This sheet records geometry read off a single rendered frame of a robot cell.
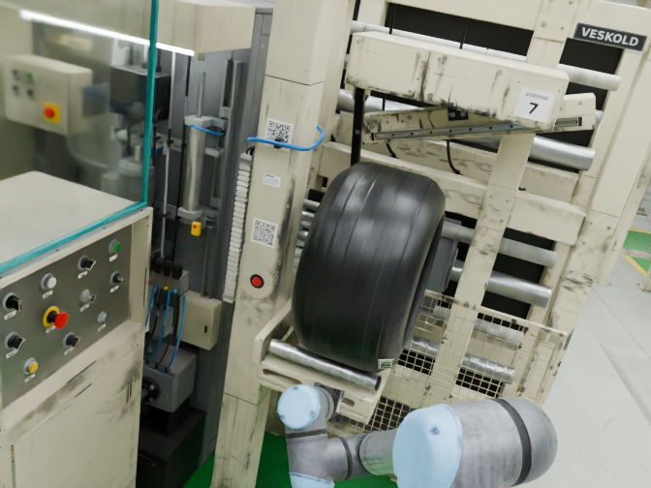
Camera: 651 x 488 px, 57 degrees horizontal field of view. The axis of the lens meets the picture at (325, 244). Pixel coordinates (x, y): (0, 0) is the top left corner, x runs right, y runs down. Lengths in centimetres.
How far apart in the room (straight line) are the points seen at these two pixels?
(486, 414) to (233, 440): 143
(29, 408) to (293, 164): 88
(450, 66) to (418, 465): 121
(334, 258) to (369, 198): 18
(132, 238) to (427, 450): 118
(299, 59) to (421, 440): 107
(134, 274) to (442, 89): 102
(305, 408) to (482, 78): 100
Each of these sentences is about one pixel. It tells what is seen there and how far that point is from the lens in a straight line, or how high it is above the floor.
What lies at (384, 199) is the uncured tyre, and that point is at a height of 143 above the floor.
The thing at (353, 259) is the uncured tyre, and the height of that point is 130.
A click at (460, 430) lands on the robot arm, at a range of 80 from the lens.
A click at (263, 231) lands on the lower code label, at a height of 122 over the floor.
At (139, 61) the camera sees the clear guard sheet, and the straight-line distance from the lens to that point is 156.
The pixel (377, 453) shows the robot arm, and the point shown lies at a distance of 128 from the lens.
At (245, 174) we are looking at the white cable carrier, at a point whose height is 137.
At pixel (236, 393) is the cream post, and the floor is 64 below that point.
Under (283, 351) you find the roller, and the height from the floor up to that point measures 91.
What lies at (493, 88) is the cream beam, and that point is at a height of 172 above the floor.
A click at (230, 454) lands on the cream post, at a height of 38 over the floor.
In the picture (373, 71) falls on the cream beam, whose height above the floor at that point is 169.
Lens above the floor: 192
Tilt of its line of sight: 24 degrees down
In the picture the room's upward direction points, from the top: 11 degrees clockwise
